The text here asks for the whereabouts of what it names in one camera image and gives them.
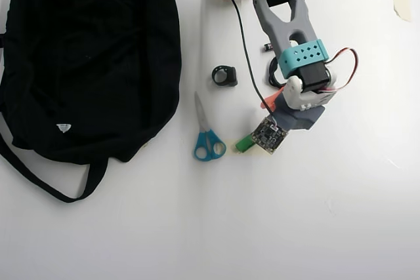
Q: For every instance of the green capped black marker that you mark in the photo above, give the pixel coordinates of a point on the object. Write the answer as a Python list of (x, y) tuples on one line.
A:
[(244, 145)]

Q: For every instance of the black AA battery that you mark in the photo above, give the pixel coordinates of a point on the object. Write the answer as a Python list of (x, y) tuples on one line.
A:
[(267, 48)]

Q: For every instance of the torn masking tape piece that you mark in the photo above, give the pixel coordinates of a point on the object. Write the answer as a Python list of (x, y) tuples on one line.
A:
[(402, 1)]

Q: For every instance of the black fabric bag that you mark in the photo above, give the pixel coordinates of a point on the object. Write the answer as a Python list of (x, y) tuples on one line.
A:
[(92, 63)]

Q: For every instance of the grey teal white robot arm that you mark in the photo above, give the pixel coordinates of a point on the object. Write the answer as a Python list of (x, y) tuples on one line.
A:
[(279, 24)]

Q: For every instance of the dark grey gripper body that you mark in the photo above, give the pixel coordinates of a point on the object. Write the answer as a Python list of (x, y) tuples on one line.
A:
[(303, 119)]

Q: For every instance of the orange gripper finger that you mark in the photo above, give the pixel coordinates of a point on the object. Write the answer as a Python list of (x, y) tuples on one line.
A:
[(270, 99)]

